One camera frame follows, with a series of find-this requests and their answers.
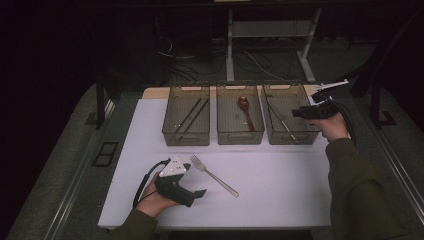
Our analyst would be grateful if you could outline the smoky transparent plastic bin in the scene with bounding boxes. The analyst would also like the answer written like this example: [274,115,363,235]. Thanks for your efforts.
[262,82,322,146]
[161,83,212,147]
[215,83,266,146]

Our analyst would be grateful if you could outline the hand-held gripper black cable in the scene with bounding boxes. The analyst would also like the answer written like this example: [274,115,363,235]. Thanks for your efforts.
[328,98,358,148]
[132,158,172,210]

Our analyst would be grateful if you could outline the steel fork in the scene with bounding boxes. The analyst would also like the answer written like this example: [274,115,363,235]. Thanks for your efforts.
[189,154,240,198]

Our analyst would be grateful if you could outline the black chopstick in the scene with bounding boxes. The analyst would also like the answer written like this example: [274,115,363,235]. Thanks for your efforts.
[173,97,203,134]
[176,98,211,142]

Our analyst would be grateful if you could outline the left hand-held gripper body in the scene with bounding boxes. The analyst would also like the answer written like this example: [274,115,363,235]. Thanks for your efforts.
[154,154,198,208]

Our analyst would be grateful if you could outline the left hand-held gripper black cable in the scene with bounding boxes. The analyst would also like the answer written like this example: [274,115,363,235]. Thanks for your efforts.
[132,158,172,210]

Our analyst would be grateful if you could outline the person's right hand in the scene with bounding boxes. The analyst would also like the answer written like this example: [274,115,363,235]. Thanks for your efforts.
[313,111,351,143]

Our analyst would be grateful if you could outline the person's left hand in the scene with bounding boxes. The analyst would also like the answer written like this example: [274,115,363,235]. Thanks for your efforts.
[135,173,180,218]

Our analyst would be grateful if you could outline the black metal stand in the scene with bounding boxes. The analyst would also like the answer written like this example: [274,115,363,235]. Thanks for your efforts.
[84,73,116,131]
[369,78,398,130]

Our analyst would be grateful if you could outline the steel table knife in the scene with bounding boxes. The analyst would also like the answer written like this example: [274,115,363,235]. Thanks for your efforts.
[264,96,298,142]

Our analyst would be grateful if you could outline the right hand-held gripper black cable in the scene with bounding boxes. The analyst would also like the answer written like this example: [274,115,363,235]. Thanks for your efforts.
[328,98,358,148]

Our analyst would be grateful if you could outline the brown wooden spoon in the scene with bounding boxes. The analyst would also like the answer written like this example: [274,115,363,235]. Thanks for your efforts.
[237,95,257,133]

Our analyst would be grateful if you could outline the white metal desk frame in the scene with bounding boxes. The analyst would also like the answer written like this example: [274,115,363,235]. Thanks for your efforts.
[225,8,323,84]

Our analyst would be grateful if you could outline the tangle of floor cables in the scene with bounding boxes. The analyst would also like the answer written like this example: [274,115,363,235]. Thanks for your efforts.
[156,36,288,83]

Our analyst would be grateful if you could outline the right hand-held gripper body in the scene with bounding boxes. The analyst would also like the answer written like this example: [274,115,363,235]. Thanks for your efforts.
[306,78,350,121]

